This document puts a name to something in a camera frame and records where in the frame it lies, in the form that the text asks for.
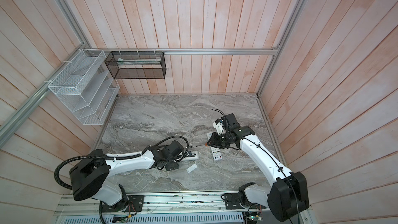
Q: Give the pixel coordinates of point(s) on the aluminium frame bar left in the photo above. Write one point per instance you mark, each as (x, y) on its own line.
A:
(17, 119)

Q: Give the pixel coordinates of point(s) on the white remote control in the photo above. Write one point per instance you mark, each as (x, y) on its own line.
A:
(191, 156)
(216, 153)

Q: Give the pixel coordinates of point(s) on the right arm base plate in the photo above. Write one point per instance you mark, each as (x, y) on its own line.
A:
(237, 201)

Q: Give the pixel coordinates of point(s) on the aluminium mounting rail front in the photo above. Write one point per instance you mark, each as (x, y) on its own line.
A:
(153, 203)

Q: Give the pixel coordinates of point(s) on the white battery cover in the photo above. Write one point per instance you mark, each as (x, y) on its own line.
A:
(192, 168)

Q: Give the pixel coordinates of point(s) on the aluminium frame bar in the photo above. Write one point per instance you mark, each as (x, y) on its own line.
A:
(199, 51)
(17, 119)

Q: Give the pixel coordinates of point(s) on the black wire mesh basket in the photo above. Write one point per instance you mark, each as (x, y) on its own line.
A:
(136, 64)

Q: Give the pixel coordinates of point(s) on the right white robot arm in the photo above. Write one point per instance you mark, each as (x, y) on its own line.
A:
(288, 195)

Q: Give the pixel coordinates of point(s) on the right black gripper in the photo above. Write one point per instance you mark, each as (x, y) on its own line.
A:
(214, 141)

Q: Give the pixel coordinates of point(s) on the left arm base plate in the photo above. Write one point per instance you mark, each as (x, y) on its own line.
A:
(133, 204)

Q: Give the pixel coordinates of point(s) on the aluminium frame bar back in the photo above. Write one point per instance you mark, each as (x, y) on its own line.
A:
(199, 51)

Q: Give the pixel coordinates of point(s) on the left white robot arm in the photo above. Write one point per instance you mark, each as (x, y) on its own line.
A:
(90, 178)

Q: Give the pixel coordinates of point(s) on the white wire mesh shelf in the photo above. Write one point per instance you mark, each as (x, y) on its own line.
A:
(85, 87)

